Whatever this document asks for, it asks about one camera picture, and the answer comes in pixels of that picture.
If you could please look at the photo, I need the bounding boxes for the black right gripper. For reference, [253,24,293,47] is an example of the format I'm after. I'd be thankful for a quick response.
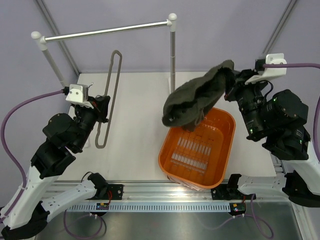
[223,69,269,138]

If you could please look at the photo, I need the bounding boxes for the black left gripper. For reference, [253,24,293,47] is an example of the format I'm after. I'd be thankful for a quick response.
[74,95,111,151]

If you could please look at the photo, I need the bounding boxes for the dark green shorts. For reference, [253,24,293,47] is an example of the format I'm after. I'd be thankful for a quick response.
[161,59,235,132]

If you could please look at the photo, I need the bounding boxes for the beige wire hanger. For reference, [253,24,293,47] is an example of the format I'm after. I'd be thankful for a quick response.
[94,50,123,149]

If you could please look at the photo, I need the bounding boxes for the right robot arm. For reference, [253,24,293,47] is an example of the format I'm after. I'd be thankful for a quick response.
[224,69,311,164]

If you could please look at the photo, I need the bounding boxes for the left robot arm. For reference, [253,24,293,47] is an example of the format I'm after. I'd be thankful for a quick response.
[0,96,110,240]

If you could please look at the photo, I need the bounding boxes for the orange plastic tub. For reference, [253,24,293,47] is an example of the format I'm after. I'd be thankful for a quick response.
[158,108,236,191]

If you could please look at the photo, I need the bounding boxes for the white rack base foot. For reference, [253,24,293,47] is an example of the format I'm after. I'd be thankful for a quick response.
[167,74,176,94]

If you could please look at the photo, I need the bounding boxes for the silver clothes rack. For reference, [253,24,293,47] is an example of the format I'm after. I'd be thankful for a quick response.
[31,13,178,87]

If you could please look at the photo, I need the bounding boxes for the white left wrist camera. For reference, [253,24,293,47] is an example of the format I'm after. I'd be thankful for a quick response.
[65,84,94,109]

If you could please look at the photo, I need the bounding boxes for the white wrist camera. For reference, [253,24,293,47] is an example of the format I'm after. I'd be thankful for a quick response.
[245,53,287,85]
[65,84,94,109]

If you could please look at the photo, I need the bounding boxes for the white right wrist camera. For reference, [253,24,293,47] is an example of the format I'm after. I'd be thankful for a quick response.
[245,53,287,85]

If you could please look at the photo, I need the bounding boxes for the aluminium mounting rail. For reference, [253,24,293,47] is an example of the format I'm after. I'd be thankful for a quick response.
[32,181,305,202]

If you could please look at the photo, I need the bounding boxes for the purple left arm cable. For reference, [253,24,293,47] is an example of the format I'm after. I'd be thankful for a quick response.
[0,89,107,237]

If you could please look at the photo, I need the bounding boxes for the white slotted cable duct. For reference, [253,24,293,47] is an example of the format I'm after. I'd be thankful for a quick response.
[67,201,231,213]

